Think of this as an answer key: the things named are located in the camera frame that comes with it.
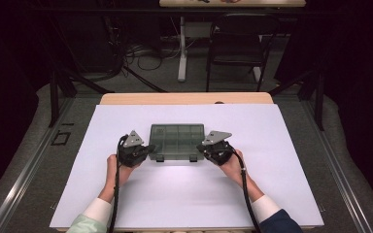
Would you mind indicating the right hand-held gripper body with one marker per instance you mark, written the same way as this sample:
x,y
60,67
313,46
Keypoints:
x,y
217,137

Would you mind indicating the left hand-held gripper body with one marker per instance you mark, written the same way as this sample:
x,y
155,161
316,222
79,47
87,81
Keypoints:
x,y
133,140

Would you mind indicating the black folding chair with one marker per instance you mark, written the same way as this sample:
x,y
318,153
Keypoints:
x,y
236,48

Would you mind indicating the person's left hand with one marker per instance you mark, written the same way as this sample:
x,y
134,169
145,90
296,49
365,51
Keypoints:
x,y
124,174

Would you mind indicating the black metal stand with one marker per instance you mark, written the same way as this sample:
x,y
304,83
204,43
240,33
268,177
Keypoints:
x,y
319,103
54,97

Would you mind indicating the metal floor rail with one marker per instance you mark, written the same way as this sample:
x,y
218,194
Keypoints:
x,y
26,174
336,174

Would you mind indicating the person's right hand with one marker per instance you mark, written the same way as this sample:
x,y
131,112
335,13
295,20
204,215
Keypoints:
x,y
236,170

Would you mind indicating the grey plastic compartment box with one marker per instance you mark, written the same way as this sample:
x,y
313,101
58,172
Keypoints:
x,y
176,142

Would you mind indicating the white table board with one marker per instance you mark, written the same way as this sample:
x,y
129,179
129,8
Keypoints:
x,y
187,200

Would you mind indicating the wooden desk with white legs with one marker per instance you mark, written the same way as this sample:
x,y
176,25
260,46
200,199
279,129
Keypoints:
x,y
182,48

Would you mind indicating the grey box under desk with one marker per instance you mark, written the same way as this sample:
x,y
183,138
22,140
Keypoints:
x,y
198,29

